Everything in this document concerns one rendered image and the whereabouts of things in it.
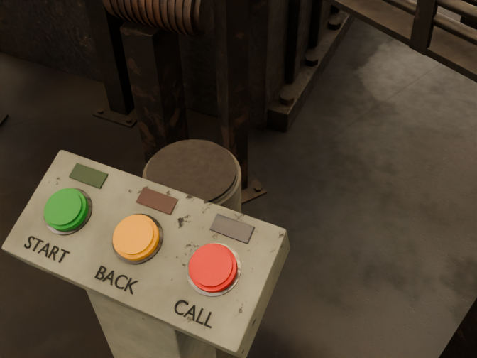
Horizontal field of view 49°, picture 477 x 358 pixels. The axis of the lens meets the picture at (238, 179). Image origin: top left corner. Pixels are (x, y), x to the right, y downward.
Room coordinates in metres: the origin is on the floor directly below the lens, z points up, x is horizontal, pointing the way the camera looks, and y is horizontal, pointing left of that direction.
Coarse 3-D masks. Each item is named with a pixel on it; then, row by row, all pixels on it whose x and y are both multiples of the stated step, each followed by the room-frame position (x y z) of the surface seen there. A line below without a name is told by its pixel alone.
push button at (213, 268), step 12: (204, 252) 0.25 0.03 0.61; (216, 252) 0.25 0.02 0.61; (228, 252) 0.25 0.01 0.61; (192, 264) 0.24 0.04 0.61; (204, 264) 0.24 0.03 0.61; (216, 264) 0.24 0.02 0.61; (228, 264) 0.24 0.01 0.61; (192, 276) 0.23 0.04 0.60; (204, 276) 0.23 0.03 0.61; (216, 276) 0.23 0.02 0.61; (228, 276) 0.23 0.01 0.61; (204, 288) 0.22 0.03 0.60; (216, 288) 0.22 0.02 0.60
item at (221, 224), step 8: (216, 216) 0.29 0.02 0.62; (224, 216) 0.29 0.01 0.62; (216, 224) 0.28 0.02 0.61; (224, 224) 0.28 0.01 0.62; (232, 224) 0.28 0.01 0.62; (240, 224) 0.28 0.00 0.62; (248, 224) 0.28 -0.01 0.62; (224, 232) 0.27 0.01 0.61; (232, 232) 0.27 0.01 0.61; (240, 232) 0.27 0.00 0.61; (248, 232) 0.27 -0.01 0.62; (240, 240) 0.26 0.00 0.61; (248, 240) 0.26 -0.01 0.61
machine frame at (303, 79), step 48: (0, 0) 1.45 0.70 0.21; (48, 0) 1.37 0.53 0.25; (288, 0) 1.20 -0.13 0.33; (0, 48) 1.49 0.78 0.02; (48, 48) 1.39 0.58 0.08; (192, 48) 1.17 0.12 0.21; (288, 48) 1.21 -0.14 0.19; (336, 48) 1.48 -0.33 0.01; (192, 96) 1.18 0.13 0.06; (288, 96) 1.13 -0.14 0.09
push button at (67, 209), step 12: (60, 192) 0.32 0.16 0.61; (72, 192) 0.32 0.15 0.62; (48, 204) 0.31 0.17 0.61; (60, 204) 0.31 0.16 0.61; (72, 204) 0.31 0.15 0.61; (84, 204) 0.31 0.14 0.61; (48, 216) 0.30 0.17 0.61; (60, 216) 0.30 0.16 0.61; (72, 216) 0.29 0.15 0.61; (84, 216) 0.30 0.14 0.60; (60, 228) 0.29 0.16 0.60; (72, 228) 0.29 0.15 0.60
